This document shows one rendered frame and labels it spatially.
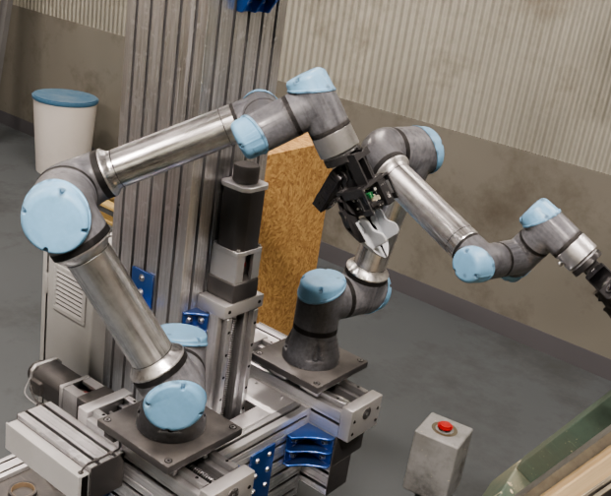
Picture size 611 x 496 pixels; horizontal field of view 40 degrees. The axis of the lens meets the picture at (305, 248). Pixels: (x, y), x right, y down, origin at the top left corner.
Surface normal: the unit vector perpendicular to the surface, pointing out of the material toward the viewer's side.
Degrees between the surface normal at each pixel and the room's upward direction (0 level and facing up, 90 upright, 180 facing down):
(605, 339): 90
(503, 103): 90
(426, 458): 90
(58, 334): 90
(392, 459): 0
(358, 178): 112
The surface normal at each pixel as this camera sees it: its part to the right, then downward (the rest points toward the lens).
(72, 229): 0.06, 0.25
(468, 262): -0.77, 0.12
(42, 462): -0.62, 0.19
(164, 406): 0.17, 0.47
